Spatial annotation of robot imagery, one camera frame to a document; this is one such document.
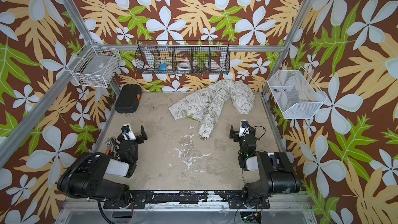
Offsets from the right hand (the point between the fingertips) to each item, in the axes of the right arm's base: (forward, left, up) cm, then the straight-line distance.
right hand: (240, 125), depth 90 cm
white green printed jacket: (+20, +22, -5) cm, 30 cm away
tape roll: (+31, +43, +18) cm, 56 cm away
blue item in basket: (+30, +47, +20) cm, 59 cm away
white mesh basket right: (+7, -29, +17) cm, 34 cm away
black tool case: (+25, +77, -6) cm, 81 cm away
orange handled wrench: (-7, +80, -9) cm, 81 cm away
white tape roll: (+34, +34, +17) cm, 51 cm away
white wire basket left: (+23, +83, +25) cm, 89 cm away
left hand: (-2, +62, +2) cm, 62 cm away
